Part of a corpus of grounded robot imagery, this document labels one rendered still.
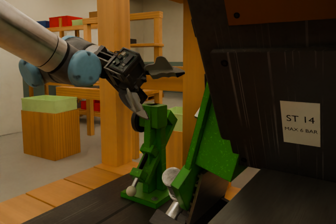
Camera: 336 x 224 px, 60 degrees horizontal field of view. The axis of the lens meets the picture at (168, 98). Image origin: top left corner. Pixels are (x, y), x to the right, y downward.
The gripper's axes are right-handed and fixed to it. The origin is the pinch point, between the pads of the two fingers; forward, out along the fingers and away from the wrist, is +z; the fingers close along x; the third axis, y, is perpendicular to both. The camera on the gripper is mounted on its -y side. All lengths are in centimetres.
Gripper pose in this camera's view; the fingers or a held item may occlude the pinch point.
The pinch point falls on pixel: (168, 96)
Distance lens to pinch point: 65.1
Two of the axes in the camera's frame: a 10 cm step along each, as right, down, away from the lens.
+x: 5.7, -7.3, 3.7
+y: -2.4, -5.8, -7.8
